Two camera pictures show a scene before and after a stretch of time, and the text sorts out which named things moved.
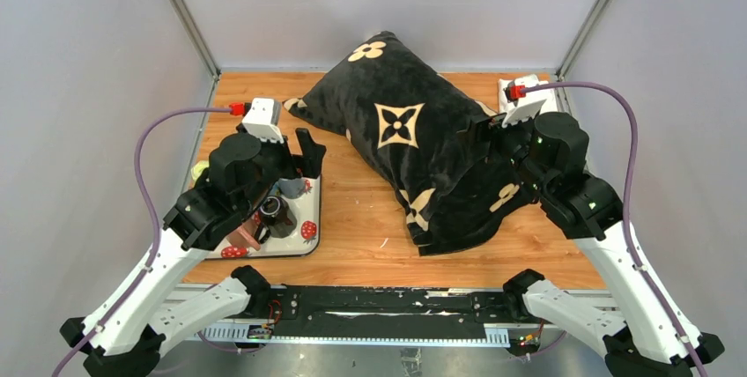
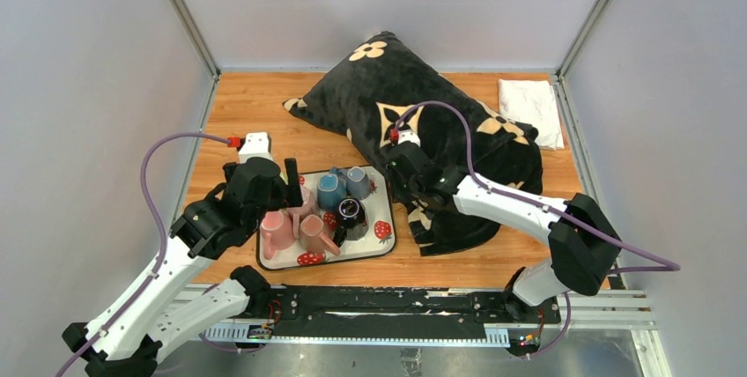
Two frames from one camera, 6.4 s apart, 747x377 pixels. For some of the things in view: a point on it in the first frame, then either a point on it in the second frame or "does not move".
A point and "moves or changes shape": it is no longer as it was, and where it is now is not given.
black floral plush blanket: x=409 y=113 does not move
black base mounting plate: x=383 y=311 does not move
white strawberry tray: x=303 y=242 moves or changes shape
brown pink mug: x=244 y=236 moves or changes shape
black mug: x=277 y=218 -> x=353 y=221
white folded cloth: x=528 y=81 does not move
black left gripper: x=290 y=166 -> x=279 y=188
